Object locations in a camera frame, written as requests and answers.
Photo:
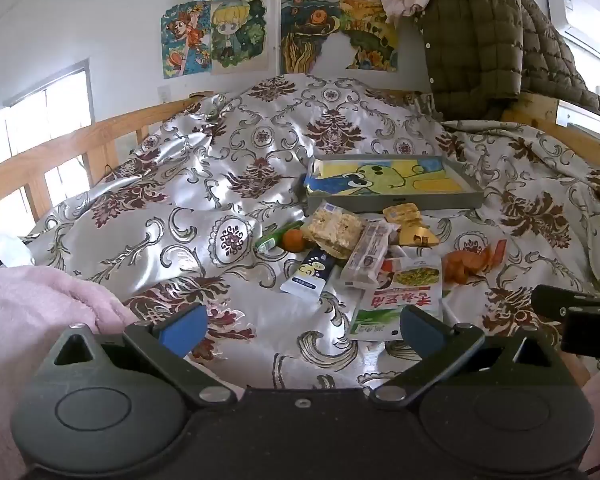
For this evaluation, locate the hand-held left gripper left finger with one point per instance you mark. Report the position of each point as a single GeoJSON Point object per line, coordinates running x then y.
{"type": "Point", "coordinates": [185, 327]}

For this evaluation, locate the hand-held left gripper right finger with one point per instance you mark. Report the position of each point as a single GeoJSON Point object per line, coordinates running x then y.
{"type": "Point", "coordinates": [420, 332]}

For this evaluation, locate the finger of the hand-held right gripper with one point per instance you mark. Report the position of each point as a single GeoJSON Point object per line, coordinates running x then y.
{"type": "Point", "coordinates": [550, 300]}

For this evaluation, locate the large green white food packet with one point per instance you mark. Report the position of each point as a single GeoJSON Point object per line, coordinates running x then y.
{"type": "Point", "coordinates": [380, 310]}

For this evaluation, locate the orange snack packet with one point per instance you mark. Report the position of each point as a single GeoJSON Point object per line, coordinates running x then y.
{"type": "Point", "coordinates": [462, 265]}

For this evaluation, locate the white striped biscuit packet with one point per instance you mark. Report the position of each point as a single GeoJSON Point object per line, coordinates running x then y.
{"type": "Point", "coordinates": [367, 255]}

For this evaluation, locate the gold snack packet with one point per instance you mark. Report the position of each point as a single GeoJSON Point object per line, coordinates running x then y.
{"type": "Point", "coordinates": [417, 235]}

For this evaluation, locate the green sausage packet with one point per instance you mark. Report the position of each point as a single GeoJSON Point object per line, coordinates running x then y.
{"type": "Point", "coordinates": [272, 241]}

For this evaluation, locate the dark blue snack packet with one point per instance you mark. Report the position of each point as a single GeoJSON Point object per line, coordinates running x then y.
{"type": "Point", "coordinates": [307, 275]}

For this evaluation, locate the grey tray with painted lining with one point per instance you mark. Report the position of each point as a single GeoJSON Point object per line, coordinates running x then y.
{"type": "Point", "coordinates": [455, 201]}

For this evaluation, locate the clear rice cake packet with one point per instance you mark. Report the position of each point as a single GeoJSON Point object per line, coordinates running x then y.
{"type": "Point", "coordinates": [330, 227]}

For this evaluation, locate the orange mandarin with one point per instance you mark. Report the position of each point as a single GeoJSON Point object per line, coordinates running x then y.
{"type": "Point", "coordinates": [294, 241]}

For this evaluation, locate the floral printed satin blanket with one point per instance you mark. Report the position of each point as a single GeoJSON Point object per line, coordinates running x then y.
{"type": "Point", "coordinates": [180, 200]}

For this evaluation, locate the pink fleece blanket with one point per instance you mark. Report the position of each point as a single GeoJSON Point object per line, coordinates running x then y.
{"type": "Point", "coordinates": [25, 310]}

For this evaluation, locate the white panel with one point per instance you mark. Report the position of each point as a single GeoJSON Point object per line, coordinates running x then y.
{"type": "Point", "coordinates": [585, 117]}

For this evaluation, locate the white plastic wrapper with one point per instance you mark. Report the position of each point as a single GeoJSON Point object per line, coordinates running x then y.
{"type": "Point", "coordinates": [10, 250]}

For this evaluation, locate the window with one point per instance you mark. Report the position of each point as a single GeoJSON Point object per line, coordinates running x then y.
{"type": "Point", "coordinates": [45, 105]}

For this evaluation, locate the olive quilted jacket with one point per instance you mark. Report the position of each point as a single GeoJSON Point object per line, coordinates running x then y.
{"type": "Point", "coordinates": [480, 40]}

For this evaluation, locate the white air conditioner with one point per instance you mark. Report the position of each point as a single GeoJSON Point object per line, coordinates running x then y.
{"type": "Point", "coordinates": [580, 25]}

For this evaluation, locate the torn swirl painting poster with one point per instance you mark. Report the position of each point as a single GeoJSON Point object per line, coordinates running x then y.
{"type": "Point", "coordinates": [305, 30]}

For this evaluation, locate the wooden bed frame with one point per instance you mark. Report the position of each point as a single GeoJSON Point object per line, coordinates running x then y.
{"type": "Point", "coordinates": [535, 105]}

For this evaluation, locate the wooden bed rail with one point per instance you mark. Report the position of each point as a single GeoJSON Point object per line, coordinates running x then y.
{"type": "Point", "coordinates": [70, 135]}

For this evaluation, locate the white wall socket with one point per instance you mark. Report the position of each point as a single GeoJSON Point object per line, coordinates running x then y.
{"type": "Point", "coordinates": [164, 93]}

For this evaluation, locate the orange-haired figure wall poster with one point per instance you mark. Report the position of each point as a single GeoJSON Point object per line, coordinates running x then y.
{"type": "Point", "coordinates": [185, 40]}

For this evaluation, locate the blond figure wall poster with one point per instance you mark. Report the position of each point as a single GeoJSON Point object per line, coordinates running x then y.
{"type": "Point", "coordinates": [239, 35]}

